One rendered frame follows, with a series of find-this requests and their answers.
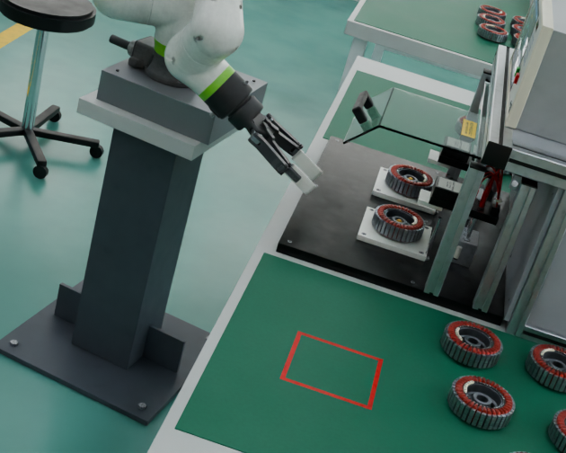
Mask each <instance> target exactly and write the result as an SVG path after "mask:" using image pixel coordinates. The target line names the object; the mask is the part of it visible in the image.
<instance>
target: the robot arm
mask: <svg viewBox="0 0 566 453"><path fill-rule="evenodd" d="M93 3H94V5H95V6H96V8H97V9H98V10H99V11H100V12H101V13H102V14H104V15H105V16H107V17H109V18H111V19H115V20H121V21H126V22H135V23H141V24H146V25H152V26H154V27H155V36H154V37H152V36H148V37H145V38H143V39H140V40H132V41H128V40H124V39H122V38H121V37H118V36H116V35H114V34H112V35H111V36H110V39H109V42H110V43H112V44H114V45H117V46H119V47H121V48H124V49H126V50H127V51H128V54H129V55H130V58H129V60H128V64H129V65H130V66H132V67H138V68H144V71H145V73H146V75H147V76H148V77H150V78H151V79H153V80H155V81H156V82H158V83H161V84H166V85H169V86H173V87H179V88H190V89H191V90H192V91H193V92H194V93H196V94H197V95H198V96H199V97H200V98H201V99H202V100H203V101H204V103H205V104H206V105H207V106H208V107H209V109H210V110H211V111H212V112H211V113H210V114H209V116H210V117H211V118H213V117H214V116H215V115H216V116H217V117H218V118H220V119H221V120H223V119H224V118H225V117H227V116H228V117H229V118H228V121H229V122H230V123H231V124H232V125H233V126H234V127H235V128H236V129H237V130H242V129H243V128H246V129H247V131H248V132H249V134H250V135H251V136H250V137H249V138H248V141H249V142H250V143H251V144H252V145H253V146H254V147H256V149H257V150H258V151H259V152H260V153H261V154H262V156H263V157H264V158H265V159H266V160H267V161H268V162H269V163H270V165H271V166H272V167H273V168H274V169H275V170H276V171H277V173H279V174H280V175H282V174H283V173H284V174H285V175H286V176H287V177H288V178H289V179H290V180H291V181H292V182H293V183H294V184H295V185H296V186H297V187H298V188H299V189H300V190H301V191H302V192H303V193H304V194H305V195H307V194H308V193H310V192H311V191H312V190H313V189H314V188H316V185H315V184H314V183H313V182H312V181H314V180H315V179H316V178H318V177H319V176H320V175H321V174H322V173H323V171H322V170H321V169H320V168H319V167H318V166H317V165H316V164H315V163H314V162H313V161H312V160H311V159H310V158H309V157H308V156H307V155H306V154H305V153H304V152H303V151H302V150H301V149H302V148H303V147H304V146H303V145H302V144H300V142H299V141H298V140H297V139H296V138H294V137H293V136H292V135H291V134H290V133H289V132H288V131H287V130H286V129H285V128H284V127H282V126H281V125H280V124H279V123H278V122H277V121H276V120H275V119H274V117H273V116H272V115H271V114H270V113H268V114H267V115H266V116H264V115H263V114H261V111H262V109H263V105H262V104H261V103H260V102H259V101H258V100H257V99H256V97H255V96H254V95H251V96H250V95H249V94H250V93H251V92H252V88H251V87H250V86H249V85H248V83H249V80H246V81H244V80H243V79H242V78H241V77H240V76H239V74H238V73H237V72H236V71H235V70H234V69H233V68H232V67H231V66H230V65H229V64H228V63H227V62H226V61H225V58H227V57H228V56H230V55H231V54H233V53H234V52H235V51H236V50H237V49H238V48H239V47H240V45H241V44H242V42H243V36H244V23H243V0H93ZM281 148H282V149H283V150H284V151H286V152H287V153H289V154H290V155H291V156H292V157H291V159H292V160H293V161H294V162H295V163H296V164H297V165H298V166H299V167H300V168H301V169H302V170H303V172H304V173H303V172H302V171H301V170H300V168H299V167H298V166H297V165H296V164H295V163H293V164H291V163H290V162H289V160H288V159H287V157H286V156H285V154H284V153H283V152H282V150H281ZM305 174H306V175H307V176H308V177H309V178H310V179H311V180H312V181H311V180H310V179H309V178H308V177H307V176H306V175H305Z"/></svg>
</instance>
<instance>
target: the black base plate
mask: <svg viewBox="0 0 566 453"><path fill-rule="evenodd" d="M343 140H344V139H341V138H336V137H333V136H331V137H330V139H329V141H328V143H327V145H326V147H325V149H324V150H323V153H322V155H321V157H320V159H319V161H318V163H317V166H318V167H319V168H320V169H321V170H322V171H323V173H322V174H321V175H320V176H319V177H318V178H316V179H315V180H314V181H312V180H311V179H310V180H311V181H312V182H313V183H314V184H315V185H316V188H314V189H313V190H312V191H311V192H310V193H308V194H307V195H305V194H304V193H303V194H302V196H301V198H300V200H299V202H298V203H297V205H296V208H295V210H294V212H293V214H292V216H291V218H290V220H289V221H288V223H287V226H286V228H285V230H284V232H283V234H282V236H281V238H280V239H279V243H278V246H277V250H276V252H278V253H283V254H285V255H288V256H291V257H294V258H297V259H299V260H302V261H305V262H310V263H312V264H315V265H318V266H321V267H324V268H326V269H329V270H332V271H337V272H339V273H342V274H345V275H348V276H350V277H353V278H356V279H359V280H363V281H366V282H369V283H372V284H375V285H377V286H380V287H383V288H386V289H390V290H393V291H396V292H399V293H402V294H404V295H407V296H410V297H413V298H417V299H420V300H423V301H426V302H429V303H431V304H434V305H437V306H442V307H444V308H447V309H450V310H453V311H456V312H458V313H461V314H464V315H469V316H471V317H474V318H477V319H480V320H483V321H485V322H488V323H491V324H495V325H498V326H500V325H501V323H502V320H503V318H504V304H505V285H506V267H507V265H506V267H505V269H504V272H503V273H502V276H501V278H500V282H499V285H498V287H497V289H496V291H495V294H494V296H493V299H492V301H491V304H490V306H489V309H488V311H487V313H485V312H483V311H482V310H481V309H480V308H478V310H477V309H474V308H473V299H474V297H475V294H476V292H477V289H478V288H479V285H480V283H481V280H482V276H483V274H484V272H485V270H486V267H487V265H488V262H489V259H490V258H491V254H492V251H493V249H494V246H495V244H496V242H497V240H498V237H499V235H500V231H501V229H502V227H503V224H504V222H505V219H506V216H507V214H508V212H509V194H510V193H508V192H505V191H501V192H500V199H502V202H501V203H498V205H500V213H499V220H498V223H497V225H496V226H495V225H493V224H490V223H487V222H484V221H481V220H479V219H477V220H476V223H475V225H474V228H473V230H475V231H478V232H479V238H478V247H477V249H476V252H475V254H474V257H473V260H472V263H471V265H470V268H468V267H465V266H462V265H459V264H456V263H453V262H451V264H450V266H449V269H448V272H447V275H446V278H445V280H444V283H443V285H442V288H441V290H440V292H439V295H438V297H436V296H433V293H431V292H430V293H429V294H428V293H425V292H424V289H425V284H426V282H427V279H428V276H429V273H430V270H431V267H432V265H433V262H434V260H435V257H436V255H437V252H438V248H439V246H440V243H441V240H442V238H443V235H444V233H445V231H446V228H447V223H448V221H449V219H450V216H451V214H452V211H451V210H448V209H442V211H439V210H438V214H434V215H432V214H429V213H427V212H423V211H420V210H417V209H413V208H410V207H407V206H404V205H402V204H399V203H396V202H393V201H390V200H386V199H382V198H379V197H377V196H374V195H372V191H373V189H374V186H375V184H376V179H377V176H378V174H379V171H380V168H381V167H384V168H386V169H389V167H390V166H392V165H394V164H407V165H410V166H413V168H414V167H417V169H418V168H420V169H421V170H423V171H424V172H426V173H428V174H429V175H430V176H431V177H432V178H433V179H434V181H435V180H436V179H437V176H441V177H444V178H446V175H447V173H444V172H441V171H439V170H436V169H433V168H430V167H427V166H425V165H422V164H416V163H414V162H411V161H408V160H405V159H402V158H400V157H397V156H394V155H388V154H386V153H383V152H380V151H377V150H375V149H372V148H369V147H364V146H361V145H358V144H355V143H352V142H348V143H346V144H343V143H342V142H343ZM385 204H390V205H391V204H393V205H397V206H401V208H402V207H405V209H406V208H407V209H411V210H412V211H414V212H415V213H417V214H418V215H420V216H421V217H422V218H423V219H424V221H425V223H426V226H428V227H432V230H431V235H430V238H431V236H432V233H433V230H434V228H435V225H436V223H437V220H438V217H442V219H441V222H440V225H439V227H438V231H437V234H436V236H435V239H434V242H433V245H432V246H431V249H430V252H429V260H428V261H425V262H424V261H421V260H418V259H415V258H412V257H410V256H407V255H404V254H401V253H397V252H394V251H391V250H388V249H384V248H382V247H379V246H376V245H373V244H369V243H366V242H363V241H360V240H358V239H357V236H358V231H359V229H360V226H361V223H362V220H363V217H364V215H365V212H366V210H367V207H370V208H373V209H376V208H377V207H378V206H380V205H385Z"/></svg>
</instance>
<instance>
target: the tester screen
mask: <svg viewBox="0 0 566 453"><path fill-rule="evenodd" d="M536 19H537V0H534V1H533V3H532V6H531V8H530V11H529V14H528V16H527V18H526V23H525V25H524V28H523V30H522V32H521V35H520V38H519V40H518V43H519V42H520V39H521V45H520V48H519V50H518V52H517V57H518V54H519V52H520V50H521V56H520V62H521V60H522V57H523V42H524V39H525V37H526V33H527V43H528V41H529V39H530V36H531V33H532V31H533V29H534V26H535V22H536ZM527 31H528V32H527ZM518 43H517V46H518ZM516 61H517V59H516Z"/></svg>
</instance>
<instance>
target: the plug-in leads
mask: <svg viewBox="0 0 566 453"><path fill-rule="evenodd" d="M486 167H491V168H492V169H493V171H494V172H495V173H492V172H487V173H491V174H489V175H487V176H485V177H484V178H483V179H482V182H483V181H484V180H485V179H486V178H488V177H489V176H492V177H491V179H490V181H489V183H488V185H487V186H486V188H485V191H484V192H483V194H482V198H481V200H480V202H479V203H480V204H479V205H478V207H479V208H481V209H484V205H485V203H486V200H487V198H488V196H489V194H490V192H491V188H492V187H491V186H492V185H493V182H494V180H495V181H496V184H497V191H498V196H497V198H494V200H495V201H497V202H496V204H494V203H492V204H491V208H490V214H491V215H493V216H496V217H497V216H498V215H499V213H500V205H498V203H501V202H502V199H500V192H501V186H502V180H503V170H501V175H500V169H499V170H498V171H497V172H496V170H495V168H494V167H492V166H489V165H486ZM487 173H485V174H487ZM485 174H484V175H485ZM498 174H499V177H500V185H499V179H498ZM482 182H481V184H482Z"/></svg>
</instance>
